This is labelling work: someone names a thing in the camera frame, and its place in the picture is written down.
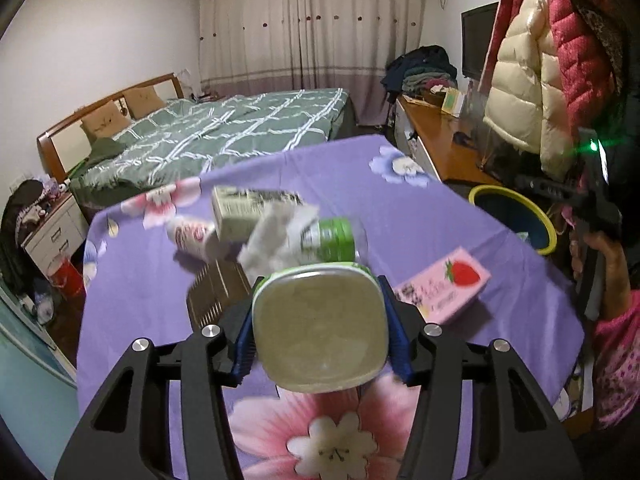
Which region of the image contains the brown pillow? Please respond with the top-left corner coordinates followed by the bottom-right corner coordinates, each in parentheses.
top-left (122, 87), bottom-right (166, 120)
top-left (80, 101), bottom-right (132, 141)

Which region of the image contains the pink strawberry carton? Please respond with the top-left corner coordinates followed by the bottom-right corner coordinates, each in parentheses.
top-left (392, 246), bottom-right (492, 325)

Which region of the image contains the green and white carton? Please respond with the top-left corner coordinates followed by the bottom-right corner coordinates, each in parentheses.
top-left (211, 185), bottom-right (306, 242)

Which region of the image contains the black television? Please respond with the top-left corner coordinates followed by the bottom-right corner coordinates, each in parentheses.
top-left (461, 2), bottom-right (500, 81)

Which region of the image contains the wooden sideboard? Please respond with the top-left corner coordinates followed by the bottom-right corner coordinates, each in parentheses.
top-left (395, 92), bottom-right (501, 186)

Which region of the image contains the pink and white curtain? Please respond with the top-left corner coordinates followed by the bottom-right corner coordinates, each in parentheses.
top-left (194, 0), bottom-right (428, 126)

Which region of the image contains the red puffer coat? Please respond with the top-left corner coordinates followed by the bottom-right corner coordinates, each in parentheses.
top-left (547, 0), bottom-right (626, 126)

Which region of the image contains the yellow-rimmed trash bin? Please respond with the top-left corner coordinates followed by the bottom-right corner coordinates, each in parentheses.
top-left (468, 185), bottom-right (557, 256)

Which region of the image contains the pile of clothes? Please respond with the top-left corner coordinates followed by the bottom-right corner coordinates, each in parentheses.
top-left (382, 45), bottom-right (458, 96)

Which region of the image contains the green box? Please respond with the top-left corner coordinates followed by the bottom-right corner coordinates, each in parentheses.
top-left (441, 87), bottom-right (468, 116)

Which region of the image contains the wooden bed headboard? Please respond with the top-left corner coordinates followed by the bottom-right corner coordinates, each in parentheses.
top-left (37, 72), bottom-right (183, 183)

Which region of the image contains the purple floral tablecloth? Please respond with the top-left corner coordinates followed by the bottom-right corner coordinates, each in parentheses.
top-left (75, 135), bottom-right (586, 480)

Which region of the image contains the white nightstand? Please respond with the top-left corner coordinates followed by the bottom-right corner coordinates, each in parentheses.
top-left (20, 192), bottom-right (88, 263)

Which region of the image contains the dark green cloth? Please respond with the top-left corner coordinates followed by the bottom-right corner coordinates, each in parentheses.
top-left (75, 137), bottom-right (128, 171)

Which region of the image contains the clutter on floor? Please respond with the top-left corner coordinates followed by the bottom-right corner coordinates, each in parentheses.
top-left (20, 280), bottom-right (56, 326)

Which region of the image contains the white bottle with pink label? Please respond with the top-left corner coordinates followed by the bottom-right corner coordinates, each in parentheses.
top-left (166, 215), bottom-right (221, 261)

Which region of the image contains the cream puffer jacket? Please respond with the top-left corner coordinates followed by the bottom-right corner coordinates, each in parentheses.
top-left (482, 0), bottom-right (568, 178)

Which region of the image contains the red bucket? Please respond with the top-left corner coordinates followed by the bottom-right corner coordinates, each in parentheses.
top-left (47, 259), bottom-right (85, 297)

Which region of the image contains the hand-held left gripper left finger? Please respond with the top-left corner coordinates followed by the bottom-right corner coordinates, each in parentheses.
top-left (52, 300), bottom-right (261, 480)

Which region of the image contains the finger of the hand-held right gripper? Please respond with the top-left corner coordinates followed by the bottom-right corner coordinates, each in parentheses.
top-left (515, 174), bottom-right (583, 207)

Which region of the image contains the white plastic bowl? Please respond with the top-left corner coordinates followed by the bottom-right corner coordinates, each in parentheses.
top-left (251, 262), bottom-right (391, 393)

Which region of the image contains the clear bottle with green label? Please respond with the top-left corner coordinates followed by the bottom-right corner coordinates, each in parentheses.
top-left (300, 216), bottom-right (370, 263)

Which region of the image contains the dark jacket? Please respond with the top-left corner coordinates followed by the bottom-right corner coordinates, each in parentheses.
top-left (0, 177), bottom-right (48, 296)

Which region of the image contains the bed with green quilt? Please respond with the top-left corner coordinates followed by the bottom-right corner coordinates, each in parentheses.
top-left (70, 88), bottom-right (351, 196)

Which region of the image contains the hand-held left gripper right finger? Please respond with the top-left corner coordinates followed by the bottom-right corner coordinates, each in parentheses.
top-left (380, 275), bottom-right (586, 480)

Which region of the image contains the frosted glass sliding door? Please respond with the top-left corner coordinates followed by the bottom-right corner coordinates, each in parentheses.
top-left (0, 290), bottom-right (78, 461)

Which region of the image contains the person's right forearm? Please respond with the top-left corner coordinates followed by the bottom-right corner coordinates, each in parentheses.
top-left (592, 290), bottom-right (640, 428)

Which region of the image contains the person's right hand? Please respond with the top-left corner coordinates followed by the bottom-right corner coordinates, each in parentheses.
top-left (570, 232), bottom-right (632, 318)

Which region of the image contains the crumpled white tissue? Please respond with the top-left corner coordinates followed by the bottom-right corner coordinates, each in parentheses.
top-left (237, 202), bottom-right (321, 273)

